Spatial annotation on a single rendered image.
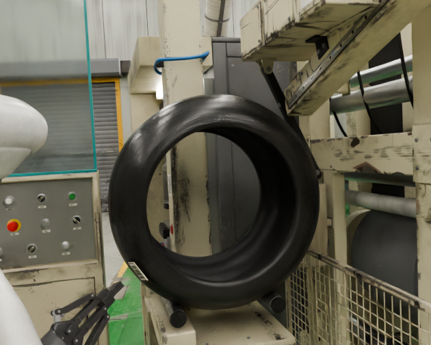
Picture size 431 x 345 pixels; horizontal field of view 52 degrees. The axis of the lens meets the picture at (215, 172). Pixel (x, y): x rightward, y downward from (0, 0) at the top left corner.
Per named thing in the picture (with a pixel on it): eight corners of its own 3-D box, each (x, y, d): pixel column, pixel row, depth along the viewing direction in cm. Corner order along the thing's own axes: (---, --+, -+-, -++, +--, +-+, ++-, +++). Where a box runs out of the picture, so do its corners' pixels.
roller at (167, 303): (155, 289, 148) (154, 276, 147) (169, 287, 149) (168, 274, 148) (170, 329, 114) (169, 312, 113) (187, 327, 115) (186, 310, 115)
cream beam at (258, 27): (239, 62, 152) (237, 19, 151) (306, 62, 158) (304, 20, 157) (322, 4, 93) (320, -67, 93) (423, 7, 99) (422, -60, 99)
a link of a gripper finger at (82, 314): (59, 338, 93) (55, 333, 93) (94, 302, 102) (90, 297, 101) (70, 336, 90) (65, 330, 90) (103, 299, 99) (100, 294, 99)
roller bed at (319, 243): (270, 257, 173) (267, 182, 171) (304, 253, 177) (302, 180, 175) (291, 270, 154) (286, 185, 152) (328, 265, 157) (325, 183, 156)
